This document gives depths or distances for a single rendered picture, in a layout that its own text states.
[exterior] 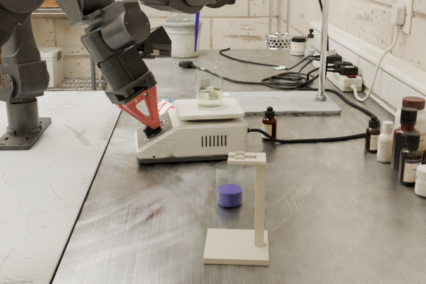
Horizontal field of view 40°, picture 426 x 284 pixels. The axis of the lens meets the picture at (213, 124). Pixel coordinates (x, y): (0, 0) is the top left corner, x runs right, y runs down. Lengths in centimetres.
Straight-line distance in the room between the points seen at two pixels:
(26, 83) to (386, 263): 75
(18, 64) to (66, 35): 235
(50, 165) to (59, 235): 28
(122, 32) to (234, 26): 253
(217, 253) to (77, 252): 18
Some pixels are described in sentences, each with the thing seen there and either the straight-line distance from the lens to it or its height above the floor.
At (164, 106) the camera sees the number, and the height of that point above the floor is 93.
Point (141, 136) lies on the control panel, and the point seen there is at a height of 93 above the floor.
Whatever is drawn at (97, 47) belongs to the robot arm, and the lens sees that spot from 101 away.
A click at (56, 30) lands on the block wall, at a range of 354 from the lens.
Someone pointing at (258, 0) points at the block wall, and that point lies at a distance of 346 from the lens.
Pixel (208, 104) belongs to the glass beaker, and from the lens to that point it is 107.
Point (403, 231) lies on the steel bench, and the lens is 85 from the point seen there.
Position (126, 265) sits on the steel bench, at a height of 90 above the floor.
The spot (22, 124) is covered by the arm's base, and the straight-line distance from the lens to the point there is 124.
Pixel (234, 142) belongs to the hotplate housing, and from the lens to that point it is 106.
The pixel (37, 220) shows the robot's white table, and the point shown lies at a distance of 88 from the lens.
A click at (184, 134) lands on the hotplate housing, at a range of 104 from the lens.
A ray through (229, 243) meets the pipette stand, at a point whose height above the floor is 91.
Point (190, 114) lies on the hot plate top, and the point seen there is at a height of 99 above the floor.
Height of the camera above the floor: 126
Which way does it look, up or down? 16 degrees down
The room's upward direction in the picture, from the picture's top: straight up
